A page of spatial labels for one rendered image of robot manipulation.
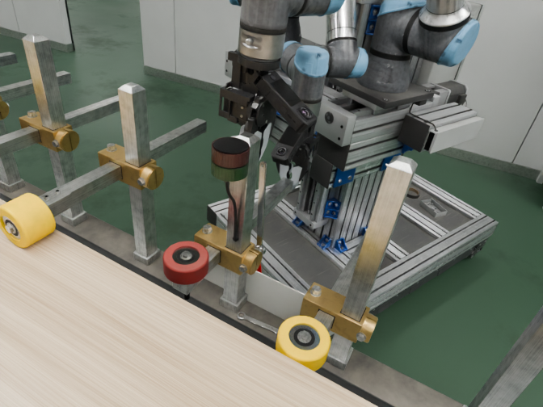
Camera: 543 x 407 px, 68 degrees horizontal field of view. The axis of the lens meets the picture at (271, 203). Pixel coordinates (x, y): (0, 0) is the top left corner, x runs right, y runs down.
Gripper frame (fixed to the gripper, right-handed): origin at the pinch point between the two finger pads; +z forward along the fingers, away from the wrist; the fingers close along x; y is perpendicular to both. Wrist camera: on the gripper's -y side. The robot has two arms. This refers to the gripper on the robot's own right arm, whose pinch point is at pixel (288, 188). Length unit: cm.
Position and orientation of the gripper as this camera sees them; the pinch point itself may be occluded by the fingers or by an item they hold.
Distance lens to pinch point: 107.6
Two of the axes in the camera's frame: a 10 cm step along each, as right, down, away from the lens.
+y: 4.8, -4.6, 7.4
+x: -8.7, -3.6, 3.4
